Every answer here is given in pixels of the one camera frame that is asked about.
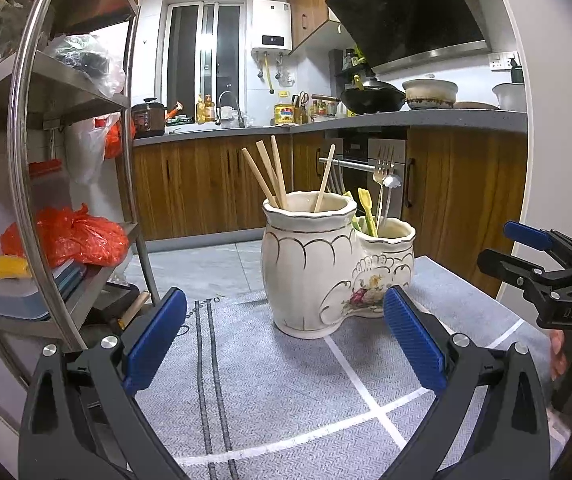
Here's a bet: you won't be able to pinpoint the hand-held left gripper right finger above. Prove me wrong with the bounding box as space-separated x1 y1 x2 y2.
381 285 551 480

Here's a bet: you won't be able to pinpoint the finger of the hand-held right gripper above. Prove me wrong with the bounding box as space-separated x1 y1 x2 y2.
504 220 572 281
476 249 572 330

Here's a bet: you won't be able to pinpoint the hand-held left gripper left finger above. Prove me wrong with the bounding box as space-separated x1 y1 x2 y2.
18 287 189 480

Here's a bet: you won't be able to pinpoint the cream floral ceramic utensil holder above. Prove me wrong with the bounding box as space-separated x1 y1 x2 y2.
261 190 417 338

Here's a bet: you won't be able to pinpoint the metal spoon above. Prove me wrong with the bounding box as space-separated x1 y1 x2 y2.
382 174 403 233

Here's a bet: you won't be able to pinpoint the gold fork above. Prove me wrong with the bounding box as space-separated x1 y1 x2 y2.
372 145 397 233

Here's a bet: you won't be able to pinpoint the wooden chopstick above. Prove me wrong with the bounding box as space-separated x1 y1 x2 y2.
270 135 289 209
241 147 279 209
313 144 337 213
256 140 287 209

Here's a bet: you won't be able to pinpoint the person's right hand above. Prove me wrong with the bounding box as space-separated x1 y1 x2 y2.
548 329 569 382

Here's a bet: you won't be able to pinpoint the grey woven table mat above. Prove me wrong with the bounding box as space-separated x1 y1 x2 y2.
133 255 566 480

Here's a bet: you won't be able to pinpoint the grey kitchen countertop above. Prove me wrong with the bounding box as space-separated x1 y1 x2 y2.
133 109 529 148

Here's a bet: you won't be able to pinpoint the white bowl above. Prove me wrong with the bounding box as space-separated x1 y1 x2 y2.
492 82 527 112

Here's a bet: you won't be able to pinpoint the blue plastic container stack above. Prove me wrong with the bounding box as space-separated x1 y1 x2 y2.
0 262 89 321

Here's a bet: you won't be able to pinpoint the wooden base cabinets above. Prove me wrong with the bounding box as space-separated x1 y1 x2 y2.
116 127 529 298

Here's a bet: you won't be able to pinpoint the yellow packet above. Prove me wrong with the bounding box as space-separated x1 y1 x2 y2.
0 255 33 281

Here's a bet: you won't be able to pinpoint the white ceramic pot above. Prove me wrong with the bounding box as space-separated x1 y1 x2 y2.
402 78 460 111

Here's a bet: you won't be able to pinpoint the built-in steel oven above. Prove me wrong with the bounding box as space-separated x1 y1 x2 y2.
318 132 409 221

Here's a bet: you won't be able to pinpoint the hanging orange plastic bag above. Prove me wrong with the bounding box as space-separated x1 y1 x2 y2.
95 115 137 160

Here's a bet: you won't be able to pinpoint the hanging white plastic bag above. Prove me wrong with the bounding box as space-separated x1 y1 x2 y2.
66 112 122 186

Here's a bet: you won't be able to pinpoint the red-lidded plastic container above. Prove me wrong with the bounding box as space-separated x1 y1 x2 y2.
28 159 71 211

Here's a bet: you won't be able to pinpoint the black wok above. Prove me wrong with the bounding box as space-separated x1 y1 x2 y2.
312 80 407 115

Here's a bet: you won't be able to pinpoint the dark pressure cooker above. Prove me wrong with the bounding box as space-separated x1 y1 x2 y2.
131 97 167 138

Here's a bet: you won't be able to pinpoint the cooking oil bottles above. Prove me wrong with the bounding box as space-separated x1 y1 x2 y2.
196 94 217 123

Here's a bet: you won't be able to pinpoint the black spice rack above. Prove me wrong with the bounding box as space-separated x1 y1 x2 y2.
336 47 371 78

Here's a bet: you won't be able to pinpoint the steel kitchen faucet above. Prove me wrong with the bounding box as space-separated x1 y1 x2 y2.
216 91 245 128

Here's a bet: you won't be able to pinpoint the black range hood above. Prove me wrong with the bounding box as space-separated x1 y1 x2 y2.
325 0 494 75

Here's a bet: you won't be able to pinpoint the knife block with scissors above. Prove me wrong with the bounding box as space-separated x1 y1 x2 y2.
292 91 311 123

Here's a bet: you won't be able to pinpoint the stainless steel shelf rack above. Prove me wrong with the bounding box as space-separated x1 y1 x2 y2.
0 0 161 356

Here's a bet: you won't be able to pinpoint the sliding window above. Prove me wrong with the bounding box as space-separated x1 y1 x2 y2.
166 1 247 123

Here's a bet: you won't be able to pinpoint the clear bag with dark contents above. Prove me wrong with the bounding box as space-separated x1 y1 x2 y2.
46 34 127 101

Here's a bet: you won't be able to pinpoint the white water heater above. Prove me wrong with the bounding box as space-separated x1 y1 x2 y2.
251 0 293 56

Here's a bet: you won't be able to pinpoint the wooden tool handle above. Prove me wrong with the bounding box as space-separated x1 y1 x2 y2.
122 290 151 330

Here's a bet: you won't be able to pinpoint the wall socket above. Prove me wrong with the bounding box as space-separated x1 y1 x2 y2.
488 51 521 71

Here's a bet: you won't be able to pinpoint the wooden wall cabinets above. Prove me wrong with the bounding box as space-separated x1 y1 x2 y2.
286 0 371 56

